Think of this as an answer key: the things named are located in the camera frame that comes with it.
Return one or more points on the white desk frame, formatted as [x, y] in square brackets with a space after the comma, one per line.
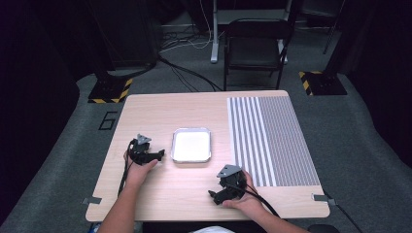
[214, 39]

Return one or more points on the person's right hand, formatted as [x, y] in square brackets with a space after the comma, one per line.
[249, 204]

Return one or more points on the grey white striped mat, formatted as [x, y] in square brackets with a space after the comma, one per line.
[275, 142]

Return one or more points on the person's clothing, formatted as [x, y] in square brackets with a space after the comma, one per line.
[212, 230]

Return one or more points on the black chair armrest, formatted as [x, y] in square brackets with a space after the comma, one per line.
[324, 228]

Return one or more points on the grey tape tab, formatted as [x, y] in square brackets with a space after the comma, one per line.
[92, 200]
[322, 198]

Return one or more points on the dark cabinet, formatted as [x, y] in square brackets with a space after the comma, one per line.
[132, 35]

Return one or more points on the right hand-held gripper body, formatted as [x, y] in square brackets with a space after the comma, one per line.
[233, 184]

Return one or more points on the blue white object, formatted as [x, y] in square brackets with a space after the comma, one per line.
[96, 228]

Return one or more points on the white square tray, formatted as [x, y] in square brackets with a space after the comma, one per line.
[191, 145]

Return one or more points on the black yellow-striped stand base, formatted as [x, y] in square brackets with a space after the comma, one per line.
[324, 83]
[110, 92]

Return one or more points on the person's left hand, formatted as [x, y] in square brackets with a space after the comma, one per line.
[137, 174]

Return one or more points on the thin black stand leg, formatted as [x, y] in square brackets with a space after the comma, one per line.
[332, 29]

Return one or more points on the black folding chair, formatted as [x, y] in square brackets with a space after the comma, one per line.
[256, 48]

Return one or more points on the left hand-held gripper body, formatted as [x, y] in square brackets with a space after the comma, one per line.
[140, 152]

